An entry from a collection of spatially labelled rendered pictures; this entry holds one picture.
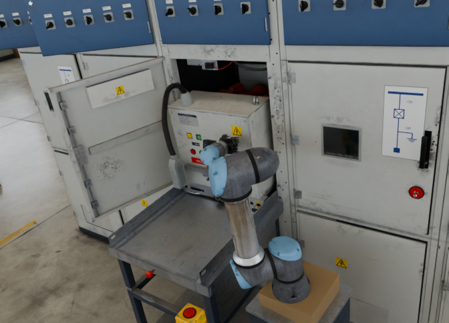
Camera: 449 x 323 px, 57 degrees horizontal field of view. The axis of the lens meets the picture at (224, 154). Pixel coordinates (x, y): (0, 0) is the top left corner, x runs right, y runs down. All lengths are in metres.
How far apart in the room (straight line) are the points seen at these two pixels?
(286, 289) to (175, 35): 1.30
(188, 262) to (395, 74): 1.16
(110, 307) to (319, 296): 1.73
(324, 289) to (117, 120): 1.30
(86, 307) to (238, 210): 1.96
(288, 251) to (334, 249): 0.70
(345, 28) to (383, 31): 0.14
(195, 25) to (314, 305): 1.34
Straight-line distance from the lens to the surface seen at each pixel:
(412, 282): 2.19
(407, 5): 1.65
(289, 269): 1.58
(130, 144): 2.30
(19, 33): 2.99
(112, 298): 3.13
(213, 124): 2.03
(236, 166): 1.29
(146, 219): 2.25
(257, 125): 1.97
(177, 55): 2.22
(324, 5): 1.73
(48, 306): 3.29
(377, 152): 1.85
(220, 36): 1.99
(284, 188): 2.16
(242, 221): 1.40
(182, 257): 1.95
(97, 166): 2.26
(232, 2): 1.93
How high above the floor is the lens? 2.04
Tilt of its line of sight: 26 degrees down
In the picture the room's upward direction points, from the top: 8 degrees counter-clockwise
